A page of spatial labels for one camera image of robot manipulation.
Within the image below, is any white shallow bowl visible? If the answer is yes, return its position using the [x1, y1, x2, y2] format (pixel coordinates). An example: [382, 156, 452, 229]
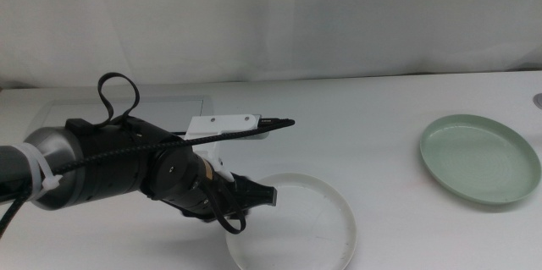
[224, 172, 357, 270]

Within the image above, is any pale green shallow bowl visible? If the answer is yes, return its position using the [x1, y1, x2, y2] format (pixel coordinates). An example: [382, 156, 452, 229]
[419, 113, 542, 206]

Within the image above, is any white backdrop curtain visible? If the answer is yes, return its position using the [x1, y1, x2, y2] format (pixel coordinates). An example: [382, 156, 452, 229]
[0, 0, 542, 90]

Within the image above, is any white zip tie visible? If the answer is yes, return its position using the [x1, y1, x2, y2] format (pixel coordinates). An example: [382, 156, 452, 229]
[10, 141, 64, 202]

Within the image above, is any thin black cable loop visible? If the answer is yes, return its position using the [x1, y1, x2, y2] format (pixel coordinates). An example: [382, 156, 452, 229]
[198, 175, 247, 235]

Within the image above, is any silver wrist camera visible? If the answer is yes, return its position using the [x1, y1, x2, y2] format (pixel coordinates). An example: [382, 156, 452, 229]
[236, 116, 293, 141]

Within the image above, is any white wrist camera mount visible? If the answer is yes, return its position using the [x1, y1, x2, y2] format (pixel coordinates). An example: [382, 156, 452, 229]
[184, 113, 263, 183]

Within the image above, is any black braided cable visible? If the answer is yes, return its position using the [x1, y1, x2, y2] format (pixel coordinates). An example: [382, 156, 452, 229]
[0, 118, 296, 237]

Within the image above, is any black flat strap loop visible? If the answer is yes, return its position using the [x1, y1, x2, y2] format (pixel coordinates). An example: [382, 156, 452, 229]
[97, 72, 141, 129]

